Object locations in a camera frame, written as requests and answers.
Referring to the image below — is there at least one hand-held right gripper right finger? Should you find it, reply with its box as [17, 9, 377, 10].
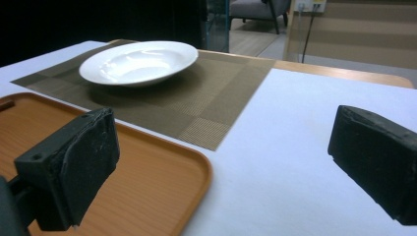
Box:
[327, 104, 417, 227]

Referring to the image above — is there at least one white wall socket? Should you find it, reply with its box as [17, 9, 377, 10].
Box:
[294, 0, 328, 14]

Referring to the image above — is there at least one orange wooden tray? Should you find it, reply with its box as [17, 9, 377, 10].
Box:
[0, 91, 213, 236]

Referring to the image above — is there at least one grey armchair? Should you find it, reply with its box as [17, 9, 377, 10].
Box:
[228, 0, 292, 35]

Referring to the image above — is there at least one black hanging power cable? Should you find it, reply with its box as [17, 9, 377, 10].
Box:
[300, 3, 319, 64]

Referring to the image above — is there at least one white deep plate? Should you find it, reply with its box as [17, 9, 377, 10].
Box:
[78, 39, 200, 88]

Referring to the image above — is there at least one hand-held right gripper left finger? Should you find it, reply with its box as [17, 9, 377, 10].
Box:
[13, 107, 121, 232]

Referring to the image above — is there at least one brown woven placemat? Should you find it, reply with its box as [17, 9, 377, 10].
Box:
[10, 38, 277, 152]

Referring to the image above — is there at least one dark glass-fronted cabinet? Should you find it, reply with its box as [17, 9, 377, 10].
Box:
[196, 0, 231, 54]

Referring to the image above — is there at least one light wooden table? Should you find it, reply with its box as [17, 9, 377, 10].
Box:
[107, 37, 415, 89]

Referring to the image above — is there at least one white table cover board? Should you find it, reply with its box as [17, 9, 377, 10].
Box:
[0, 39, 417, 236]

